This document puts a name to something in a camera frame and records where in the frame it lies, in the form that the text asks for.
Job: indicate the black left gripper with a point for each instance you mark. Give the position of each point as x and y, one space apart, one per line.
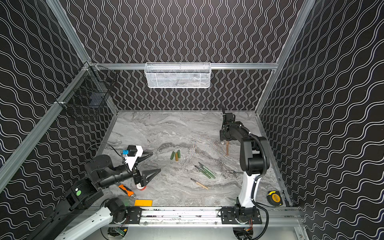
136 173

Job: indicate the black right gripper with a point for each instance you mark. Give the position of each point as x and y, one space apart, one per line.
226 135

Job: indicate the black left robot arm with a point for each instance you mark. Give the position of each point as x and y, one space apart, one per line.
101 173

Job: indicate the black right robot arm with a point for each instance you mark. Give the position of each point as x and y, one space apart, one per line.
254 163

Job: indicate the light green pen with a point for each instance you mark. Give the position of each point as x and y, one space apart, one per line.
207 173

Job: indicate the dark green pen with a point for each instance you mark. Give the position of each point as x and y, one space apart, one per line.
203 172

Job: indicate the red white tape roll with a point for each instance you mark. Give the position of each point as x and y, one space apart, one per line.
140 188

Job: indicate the orange utility knife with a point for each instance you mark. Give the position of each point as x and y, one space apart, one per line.
127 191

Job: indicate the yellow card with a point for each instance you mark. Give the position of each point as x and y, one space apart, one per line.
143 203

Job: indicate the yellow black tape measure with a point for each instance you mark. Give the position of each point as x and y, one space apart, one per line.
274 198

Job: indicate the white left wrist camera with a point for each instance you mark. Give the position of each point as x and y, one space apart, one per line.
131 155

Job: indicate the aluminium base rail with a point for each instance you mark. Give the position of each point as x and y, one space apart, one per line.
206 217

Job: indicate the white wire mesh basket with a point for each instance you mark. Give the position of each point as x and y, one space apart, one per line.
176 75

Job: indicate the black wire mesh basket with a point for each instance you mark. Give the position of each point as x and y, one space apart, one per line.
89 98

